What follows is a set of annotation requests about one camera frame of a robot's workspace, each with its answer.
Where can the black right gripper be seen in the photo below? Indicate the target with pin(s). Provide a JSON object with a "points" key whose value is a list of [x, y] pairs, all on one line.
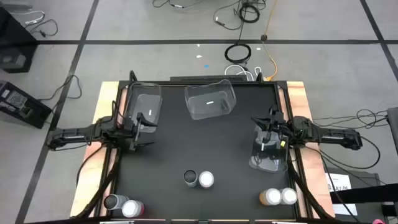
{"points": [[281, 126]]}

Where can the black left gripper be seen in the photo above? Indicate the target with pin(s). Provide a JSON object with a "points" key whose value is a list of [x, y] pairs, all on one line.
{"points": [[132, 133]]}

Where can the clear plastic bin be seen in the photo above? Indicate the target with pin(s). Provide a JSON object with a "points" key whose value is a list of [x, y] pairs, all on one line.
{"points": [[270, 158], [147, 99], [210, 99]]}

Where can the orange bottle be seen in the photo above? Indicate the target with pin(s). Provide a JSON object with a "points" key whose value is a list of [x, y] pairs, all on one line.
{"points": [[270, 196]]}

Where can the white-capped pink bottle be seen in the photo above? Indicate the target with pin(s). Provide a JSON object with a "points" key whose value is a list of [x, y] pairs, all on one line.
{"points": [[132, 208], [206, 179]]}

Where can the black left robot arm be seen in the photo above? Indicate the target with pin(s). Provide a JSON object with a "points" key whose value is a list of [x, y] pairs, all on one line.
{"points": [[81, 135]]}

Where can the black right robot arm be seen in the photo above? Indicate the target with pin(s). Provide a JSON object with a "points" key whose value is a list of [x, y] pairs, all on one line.
{"points": [[329, 137]]}

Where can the wooden table board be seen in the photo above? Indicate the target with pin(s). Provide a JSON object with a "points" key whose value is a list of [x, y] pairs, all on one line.
{"points": [[107, 91]]}

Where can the black ball stopper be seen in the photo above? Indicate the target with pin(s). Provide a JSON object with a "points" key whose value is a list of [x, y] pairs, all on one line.
{"points": [[264, 37]]}

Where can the white paper sheet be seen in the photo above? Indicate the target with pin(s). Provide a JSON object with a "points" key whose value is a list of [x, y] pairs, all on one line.
{"points": [[340, 182]]}

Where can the dark grey box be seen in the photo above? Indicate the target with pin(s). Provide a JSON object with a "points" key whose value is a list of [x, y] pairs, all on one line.
{"points": [[367, 179]]}

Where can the black bar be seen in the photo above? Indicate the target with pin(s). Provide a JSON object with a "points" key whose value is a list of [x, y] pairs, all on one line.
{"points": [[367, 193]]}

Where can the black electronics box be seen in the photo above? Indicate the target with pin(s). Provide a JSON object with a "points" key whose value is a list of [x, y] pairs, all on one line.
{"points": [[18, 104]]}

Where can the pink object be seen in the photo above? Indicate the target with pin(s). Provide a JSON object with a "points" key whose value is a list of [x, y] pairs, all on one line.
{"points": [[378, 221]]}

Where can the black cabinet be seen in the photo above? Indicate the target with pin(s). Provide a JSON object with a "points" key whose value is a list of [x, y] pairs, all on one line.
{"points": [[14, 46]]}

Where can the black table frame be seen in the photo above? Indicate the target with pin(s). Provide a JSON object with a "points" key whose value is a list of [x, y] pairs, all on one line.
{"points": [[199, 83]]}

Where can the silver edge bracket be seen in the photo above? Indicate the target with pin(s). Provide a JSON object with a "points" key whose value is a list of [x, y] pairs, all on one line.
{"points": [[116, 222], [289, 222]]}

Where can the grey post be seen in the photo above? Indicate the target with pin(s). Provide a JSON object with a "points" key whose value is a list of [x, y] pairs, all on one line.
{"points": [[393, 130]]}

